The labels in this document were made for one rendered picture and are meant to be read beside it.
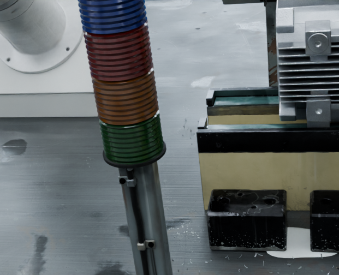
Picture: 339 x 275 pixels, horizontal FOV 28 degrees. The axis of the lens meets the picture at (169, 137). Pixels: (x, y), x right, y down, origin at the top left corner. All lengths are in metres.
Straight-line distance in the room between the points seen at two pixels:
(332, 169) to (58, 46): 0.62
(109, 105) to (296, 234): 0.39
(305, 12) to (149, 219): 0.33
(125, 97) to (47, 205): 0.46
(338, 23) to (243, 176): 0.25
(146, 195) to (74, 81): 0.63
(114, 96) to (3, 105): 0.75
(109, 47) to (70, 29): 0.73
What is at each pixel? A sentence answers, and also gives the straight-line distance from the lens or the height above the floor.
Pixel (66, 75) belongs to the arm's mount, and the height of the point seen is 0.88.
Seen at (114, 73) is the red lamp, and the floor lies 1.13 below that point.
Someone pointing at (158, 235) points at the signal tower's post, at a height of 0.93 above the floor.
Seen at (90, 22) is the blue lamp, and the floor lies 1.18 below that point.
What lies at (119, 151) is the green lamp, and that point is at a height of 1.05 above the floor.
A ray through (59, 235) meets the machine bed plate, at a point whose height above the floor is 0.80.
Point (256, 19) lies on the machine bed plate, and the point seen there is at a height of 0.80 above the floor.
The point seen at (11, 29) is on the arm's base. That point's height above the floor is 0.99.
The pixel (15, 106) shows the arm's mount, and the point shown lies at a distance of 1.36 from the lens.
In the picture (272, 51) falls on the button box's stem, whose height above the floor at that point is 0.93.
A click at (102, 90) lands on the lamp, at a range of 0.63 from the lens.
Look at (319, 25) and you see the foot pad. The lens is 0.85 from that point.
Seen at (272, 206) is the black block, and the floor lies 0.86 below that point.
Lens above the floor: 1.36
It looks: 28 degrees down
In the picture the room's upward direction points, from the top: 7 degrees counter-clockwise
